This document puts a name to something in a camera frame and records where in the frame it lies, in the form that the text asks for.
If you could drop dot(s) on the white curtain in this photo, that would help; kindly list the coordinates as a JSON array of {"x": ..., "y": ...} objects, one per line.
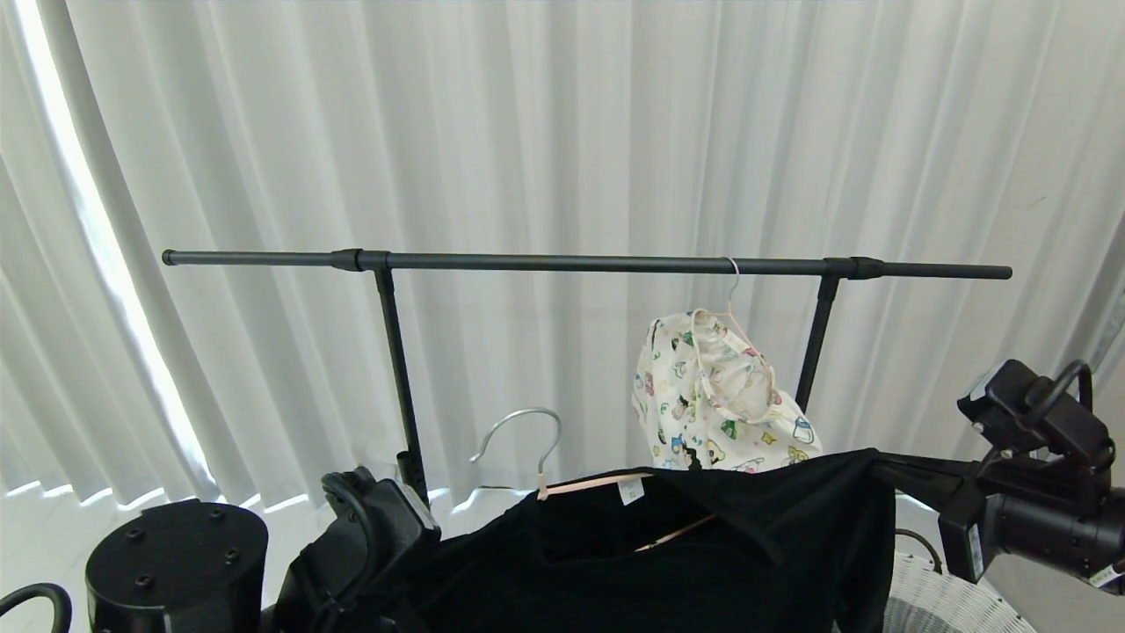
[{"x": 571, "y": 114}]

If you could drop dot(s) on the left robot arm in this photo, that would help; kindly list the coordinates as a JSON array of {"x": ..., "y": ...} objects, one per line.
[{"x": 176, "y": 571}]

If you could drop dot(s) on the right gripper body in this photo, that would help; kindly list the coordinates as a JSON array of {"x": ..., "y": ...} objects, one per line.
[{"x": 1037, "y": 532}]

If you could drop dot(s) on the white laundry basket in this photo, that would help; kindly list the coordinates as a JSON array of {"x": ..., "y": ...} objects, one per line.
[{"x": 949, "y": 607}]

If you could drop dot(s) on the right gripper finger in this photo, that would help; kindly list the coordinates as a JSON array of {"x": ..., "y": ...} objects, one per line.
[{"x": 932, "y": 479}]

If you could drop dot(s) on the black clothes rack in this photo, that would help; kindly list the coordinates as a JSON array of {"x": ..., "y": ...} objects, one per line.
[{"x": 571, "y": 262}]

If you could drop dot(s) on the black short-sleeved shirt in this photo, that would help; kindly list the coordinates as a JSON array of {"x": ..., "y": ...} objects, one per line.
[{"x": 615, "y": 580}]

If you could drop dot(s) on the pink clothes hanger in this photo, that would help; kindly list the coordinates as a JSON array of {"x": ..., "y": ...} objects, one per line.
[
  {"x": 598, "y": 483},
  {"x": 729, "y": 299}
]

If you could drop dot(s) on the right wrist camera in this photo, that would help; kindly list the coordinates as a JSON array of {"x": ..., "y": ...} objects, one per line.
[{"x": 1046, "y": 422}]

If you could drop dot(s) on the cream printed shirt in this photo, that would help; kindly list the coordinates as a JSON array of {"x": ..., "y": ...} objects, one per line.
[{"x": 694, "y": 413}]

